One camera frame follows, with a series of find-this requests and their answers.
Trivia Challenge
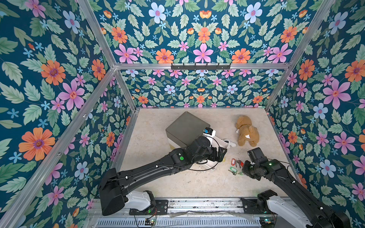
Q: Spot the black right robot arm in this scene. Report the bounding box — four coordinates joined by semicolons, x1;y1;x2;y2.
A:
242;147;351;228

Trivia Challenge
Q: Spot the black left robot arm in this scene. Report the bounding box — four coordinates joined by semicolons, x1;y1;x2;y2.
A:
98;136;227;216

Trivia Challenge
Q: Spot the grey top drawer cabinet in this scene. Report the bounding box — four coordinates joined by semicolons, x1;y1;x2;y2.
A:
165;112;211;150

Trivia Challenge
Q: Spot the brown teddy bear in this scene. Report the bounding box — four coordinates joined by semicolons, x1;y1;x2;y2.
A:
235;116;259;147

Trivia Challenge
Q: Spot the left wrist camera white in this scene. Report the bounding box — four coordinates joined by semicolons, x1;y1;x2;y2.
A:
203;127;216;139

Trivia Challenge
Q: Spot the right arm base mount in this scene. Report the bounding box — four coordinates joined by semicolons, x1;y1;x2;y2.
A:
240;190;312;228

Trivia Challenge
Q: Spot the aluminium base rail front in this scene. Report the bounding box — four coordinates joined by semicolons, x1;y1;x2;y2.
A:
83;198;262;228

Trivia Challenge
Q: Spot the black wall hook rail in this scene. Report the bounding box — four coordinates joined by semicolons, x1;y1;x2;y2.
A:
170;63;231;71

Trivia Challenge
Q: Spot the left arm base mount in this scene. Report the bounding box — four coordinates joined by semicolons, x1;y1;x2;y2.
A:
124;191;169;216

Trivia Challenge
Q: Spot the aluminium frame left floor rail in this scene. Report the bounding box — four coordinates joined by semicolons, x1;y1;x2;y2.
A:
111;108;140;172

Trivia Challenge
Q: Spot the aluminium frame right rear post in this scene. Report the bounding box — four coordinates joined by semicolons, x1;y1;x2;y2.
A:
265;0;336;114

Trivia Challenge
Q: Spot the aluminium frame post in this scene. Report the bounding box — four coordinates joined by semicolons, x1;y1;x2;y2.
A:
265;0;336;114
78;0;136;113

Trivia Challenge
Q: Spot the aluminium frame left rear post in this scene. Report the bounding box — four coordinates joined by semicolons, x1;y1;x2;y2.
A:
78;0;136;113

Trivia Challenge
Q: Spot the aluminium frame left top beam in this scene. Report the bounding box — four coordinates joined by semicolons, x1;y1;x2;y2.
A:
1;67;116;228

